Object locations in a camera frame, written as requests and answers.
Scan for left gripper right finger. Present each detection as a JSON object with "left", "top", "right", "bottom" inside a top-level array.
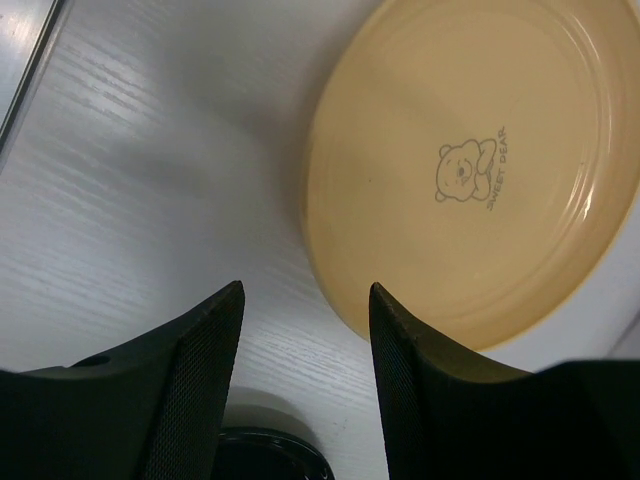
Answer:
[{"left": 369, "top": 284, "right": 639, "bottom": 479}]

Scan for beige bear print plate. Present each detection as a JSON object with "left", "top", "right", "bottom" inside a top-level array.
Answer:
[{"left": 302, "top": 1, "right": 639, "bottom": 350}]

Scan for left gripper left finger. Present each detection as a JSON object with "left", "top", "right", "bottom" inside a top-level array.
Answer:
[{"left": 1, "top": 281, "right": 245, "bottom": 479}]

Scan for black plastic plate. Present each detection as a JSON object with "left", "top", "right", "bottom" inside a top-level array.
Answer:
[{"left": 211, "top": 427, "right": 335, "bottom": 480}]

